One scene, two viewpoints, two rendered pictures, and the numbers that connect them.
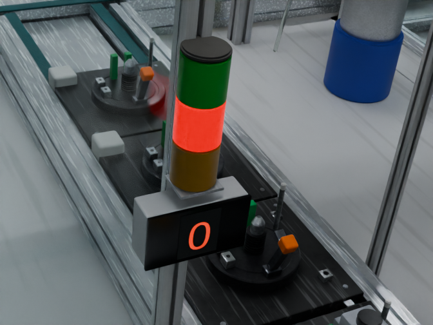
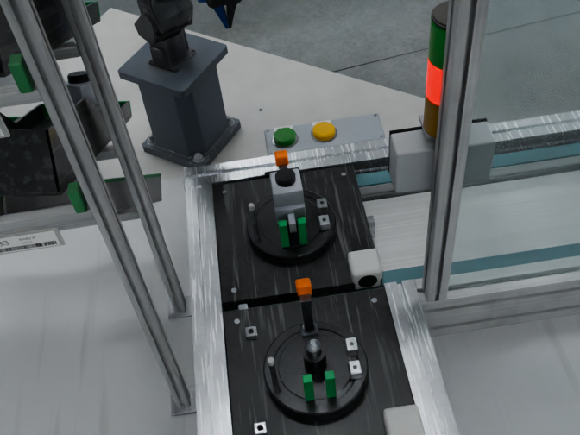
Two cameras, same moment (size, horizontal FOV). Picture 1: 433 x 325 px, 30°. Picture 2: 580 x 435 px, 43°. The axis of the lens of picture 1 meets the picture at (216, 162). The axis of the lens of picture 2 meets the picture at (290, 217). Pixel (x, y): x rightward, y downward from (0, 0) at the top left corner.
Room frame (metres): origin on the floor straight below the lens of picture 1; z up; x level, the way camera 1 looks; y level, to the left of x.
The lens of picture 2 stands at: (1.34, 0.16, 1.87)
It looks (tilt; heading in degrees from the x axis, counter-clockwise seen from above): 50 degrees down; 209
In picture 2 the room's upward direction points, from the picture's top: 7 degrees counter-clockwise
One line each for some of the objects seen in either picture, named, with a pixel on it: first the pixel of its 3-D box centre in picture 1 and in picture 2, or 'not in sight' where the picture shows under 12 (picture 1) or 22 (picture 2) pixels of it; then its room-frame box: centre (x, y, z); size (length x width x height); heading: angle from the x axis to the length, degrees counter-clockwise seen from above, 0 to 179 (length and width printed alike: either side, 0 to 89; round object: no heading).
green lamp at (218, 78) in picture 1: (203, 74); (453, 38); (0.69, 0.02, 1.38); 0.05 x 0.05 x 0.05
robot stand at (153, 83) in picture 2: not in sight; (183, 100); (0.46, -0.53, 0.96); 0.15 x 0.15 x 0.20; 84
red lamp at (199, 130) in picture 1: (198, 118); (449, 75); (0.69, 0.02, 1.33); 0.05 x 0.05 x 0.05
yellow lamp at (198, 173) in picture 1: (194, 158); (445, 110); (0.69, 0.02, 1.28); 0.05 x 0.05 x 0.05
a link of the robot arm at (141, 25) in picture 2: not in sight; (165, 15); (0.46, -0.52, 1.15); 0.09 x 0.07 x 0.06; 155
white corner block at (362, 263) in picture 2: not in sight; (364, 269); (0.72, -0.07, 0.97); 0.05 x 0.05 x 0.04; 31
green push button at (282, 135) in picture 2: not in sight; (285, 138); (0.49, -0.30, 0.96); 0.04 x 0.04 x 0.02
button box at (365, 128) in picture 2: not in sight; (324, 145); (0.46, -0.24, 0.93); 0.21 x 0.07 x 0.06; 121
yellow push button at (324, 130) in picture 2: not in sight; (324, 132); (0.46, -0.24, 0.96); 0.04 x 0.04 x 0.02
